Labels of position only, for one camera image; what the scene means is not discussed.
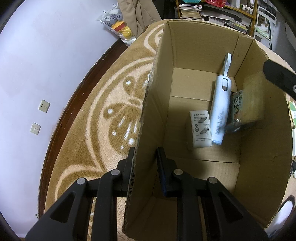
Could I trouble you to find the beige trousers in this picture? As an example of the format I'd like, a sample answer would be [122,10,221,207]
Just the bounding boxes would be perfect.
[118,0,162,37]

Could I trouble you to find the beige wall socket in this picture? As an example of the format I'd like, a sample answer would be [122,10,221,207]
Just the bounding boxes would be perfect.
[38,99,51,113]
[30,122,41,135]

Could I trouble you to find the white metal cart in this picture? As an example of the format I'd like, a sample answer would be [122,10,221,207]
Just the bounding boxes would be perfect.
[253,6,277,49]

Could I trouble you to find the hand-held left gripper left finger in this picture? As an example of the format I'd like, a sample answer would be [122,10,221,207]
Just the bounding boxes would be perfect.
[25,146,136,241]

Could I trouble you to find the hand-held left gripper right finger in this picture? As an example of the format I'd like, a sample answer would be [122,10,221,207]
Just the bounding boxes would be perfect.
[156,146,269,241]

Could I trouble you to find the clear bag of plush toys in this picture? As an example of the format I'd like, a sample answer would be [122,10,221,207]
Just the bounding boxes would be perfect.
[96,3,137,47]

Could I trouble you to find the white power bank with strap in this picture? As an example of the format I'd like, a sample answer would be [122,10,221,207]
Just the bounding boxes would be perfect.
[209,53,232,145]

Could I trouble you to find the brown cardboard box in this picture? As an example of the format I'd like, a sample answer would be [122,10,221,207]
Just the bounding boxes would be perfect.
[122,19,292,240]

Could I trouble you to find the cartoon card holder keychain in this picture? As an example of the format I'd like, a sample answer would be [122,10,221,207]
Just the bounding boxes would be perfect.
[225,90,258,134]

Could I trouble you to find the red patterned gift bag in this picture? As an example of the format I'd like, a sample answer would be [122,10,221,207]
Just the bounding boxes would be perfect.
[206,0,228,8]

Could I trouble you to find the white printed box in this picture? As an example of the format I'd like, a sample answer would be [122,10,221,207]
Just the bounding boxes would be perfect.
[186,110,213,150]

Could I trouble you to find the wooden shelf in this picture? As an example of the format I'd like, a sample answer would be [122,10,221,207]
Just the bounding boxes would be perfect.
[174,0,258,33]

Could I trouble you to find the white slipper with brown trim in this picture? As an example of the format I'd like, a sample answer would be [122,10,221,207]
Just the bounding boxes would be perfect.
[266,196,294,237]

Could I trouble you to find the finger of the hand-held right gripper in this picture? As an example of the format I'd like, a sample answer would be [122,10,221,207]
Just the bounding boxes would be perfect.
[263,60,296,98]

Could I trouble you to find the green oval board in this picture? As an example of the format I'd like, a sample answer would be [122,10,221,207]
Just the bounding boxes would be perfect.
[288,101,296,129]

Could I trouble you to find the pale green packets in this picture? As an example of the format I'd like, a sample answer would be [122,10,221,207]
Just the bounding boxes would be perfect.
[255,25,271,36]

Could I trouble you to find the pile of flat books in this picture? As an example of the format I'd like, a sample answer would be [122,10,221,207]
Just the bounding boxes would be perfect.
[201,9,252,32]

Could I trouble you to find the beige patterned blanket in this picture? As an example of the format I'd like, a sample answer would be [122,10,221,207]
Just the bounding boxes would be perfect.
[44,19,296,241]

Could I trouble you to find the stack of old books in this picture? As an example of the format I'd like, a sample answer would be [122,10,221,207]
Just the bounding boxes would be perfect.
[179,2,203,20]

